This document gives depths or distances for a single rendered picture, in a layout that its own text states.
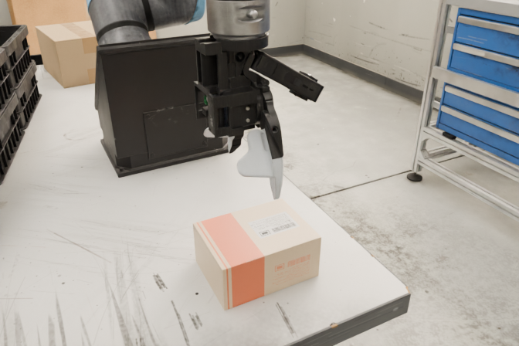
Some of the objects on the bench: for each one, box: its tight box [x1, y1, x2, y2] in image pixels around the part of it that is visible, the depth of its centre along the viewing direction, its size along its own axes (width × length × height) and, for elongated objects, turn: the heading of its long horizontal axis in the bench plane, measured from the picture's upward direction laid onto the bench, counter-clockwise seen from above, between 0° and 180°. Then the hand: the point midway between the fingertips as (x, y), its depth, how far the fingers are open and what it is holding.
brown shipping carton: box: [35, 20, 98, 89], centre depth 164 cm, size 30×22×16 cm
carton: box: [193, 198, 321, 310], centre depth 70 cm, size 16×12×8 cm
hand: (256, 174), depth 64 cm, fingers open, 14 cm apart
